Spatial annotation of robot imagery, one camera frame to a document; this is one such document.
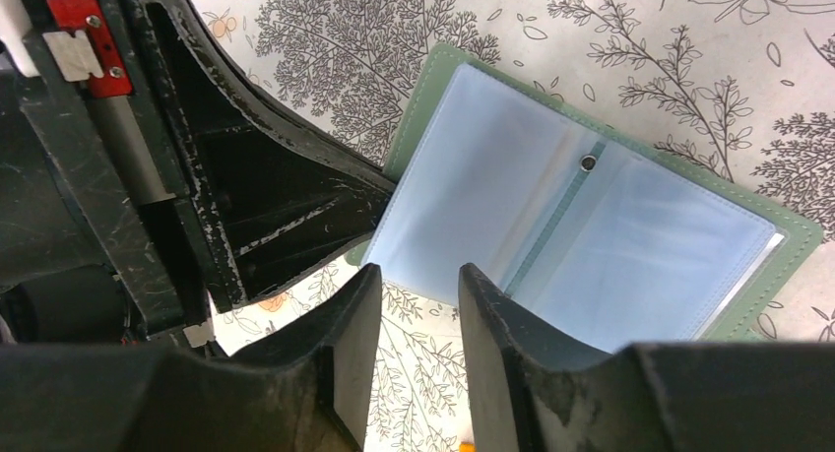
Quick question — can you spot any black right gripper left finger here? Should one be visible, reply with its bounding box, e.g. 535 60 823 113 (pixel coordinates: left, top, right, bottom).
1 264 382 451

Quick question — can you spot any green card holder wallet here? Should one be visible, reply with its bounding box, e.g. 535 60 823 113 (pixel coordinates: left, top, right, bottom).
349 44 823 353

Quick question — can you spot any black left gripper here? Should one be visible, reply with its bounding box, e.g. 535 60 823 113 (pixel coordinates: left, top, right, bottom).
1 0 394 345

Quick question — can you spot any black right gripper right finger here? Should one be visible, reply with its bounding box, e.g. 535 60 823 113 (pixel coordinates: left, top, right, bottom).
458 264 834 451

